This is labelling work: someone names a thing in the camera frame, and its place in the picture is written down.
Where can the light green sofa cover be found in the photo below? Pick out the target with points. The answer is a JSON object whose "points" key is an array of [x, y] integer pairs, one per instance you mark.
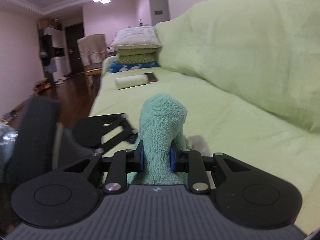
{"points": [[247, 72]]}

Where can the green patterned cushion lower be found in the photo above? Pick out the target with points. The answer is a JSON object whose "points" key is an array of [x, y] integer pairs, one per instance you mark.
{"points": [[133, 59]]}

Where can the wooden chair with cover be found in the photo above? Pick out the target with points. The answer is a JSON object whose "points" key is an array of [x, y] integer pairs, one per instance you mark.
{"points": [[93, 51]]}

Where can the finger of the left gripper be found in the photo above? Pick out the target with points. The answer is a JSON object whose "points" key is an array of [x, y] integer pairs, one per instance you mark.
{"points": [[89, 131]]}

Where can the green patterned cushion upper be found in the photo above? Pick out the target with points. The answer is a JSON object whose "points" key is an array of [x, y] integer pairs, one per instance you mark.
{"points": [[136, 51]]}

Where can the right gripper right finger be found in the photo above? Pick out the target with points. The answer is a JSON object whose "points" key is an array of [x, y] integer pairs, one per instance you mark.
{"points": [[190, 162]]}

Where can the white cabinet shelf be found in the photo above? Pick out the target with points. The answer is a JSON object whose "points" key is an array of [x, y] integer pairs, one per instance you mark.
{"points": [[52, 51]]}

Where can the dark smartphone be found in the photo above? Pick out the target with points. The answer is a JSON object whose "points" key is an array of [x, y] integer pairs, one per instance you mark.
{"points": [[151, 77]]}

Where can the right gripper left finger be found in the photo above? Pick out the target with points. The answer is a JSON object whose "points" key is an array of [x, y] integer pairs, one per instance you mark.
{"points": [[119, 165]]}

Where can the white cylindrical bottle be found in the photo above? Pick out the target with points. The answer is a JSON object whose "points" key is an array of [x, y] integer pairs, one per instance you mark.
{"points": [[131, 81]]}

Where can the dark wooden door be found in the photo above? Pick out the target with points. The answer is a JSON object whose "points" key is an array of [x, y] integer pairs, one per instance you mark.
{"points": [[74, 33]]}

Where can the white patterned pillow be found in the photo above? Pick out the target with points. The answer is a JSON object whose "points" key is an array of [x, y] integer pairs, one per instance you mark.
{"points": [[136, 37]]}

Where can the blue floral blanket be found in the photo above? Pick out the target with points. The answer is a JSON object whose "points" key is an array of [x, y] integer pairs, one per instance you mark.
{"points": [[115, 67]]}

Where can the teal microfiber cloth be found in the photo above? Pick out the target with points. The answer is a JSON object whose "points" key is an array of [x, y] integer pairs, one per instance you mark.
{"points": [[160, 123]]}

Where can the green patterned cushion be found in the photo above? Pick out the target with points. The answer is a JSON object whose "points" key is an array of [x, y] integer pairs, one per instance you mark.
{"points": [[133, 59], [136, 51]]}

